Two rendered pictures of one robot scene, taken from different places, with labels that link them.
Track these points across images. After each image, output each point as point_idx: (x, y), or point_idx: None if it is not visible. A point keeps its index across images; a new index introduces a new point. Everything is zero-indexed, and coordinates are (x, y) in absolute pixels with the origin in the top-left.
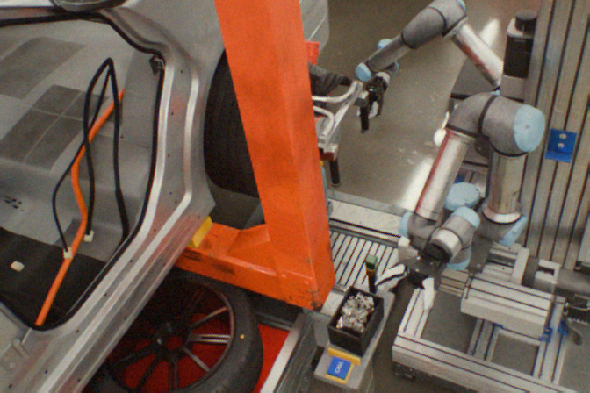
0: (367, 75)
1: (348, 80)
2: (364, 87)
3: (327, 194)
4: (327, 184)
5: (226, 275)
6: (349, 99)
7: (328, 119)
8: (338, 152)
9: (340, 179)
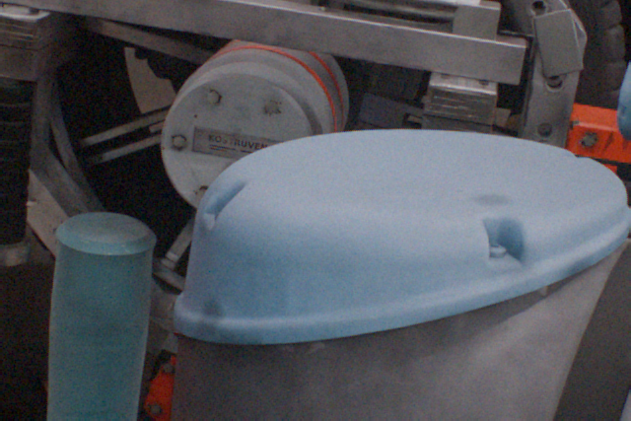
0: (622, 91)
1: (508, 16)
2: (593, 158)
3: (84, 380)
4: (106, 339)
5: None
6: (363, 17)
7: (280, 74)
8: (31, 66)
9: (16, 246)
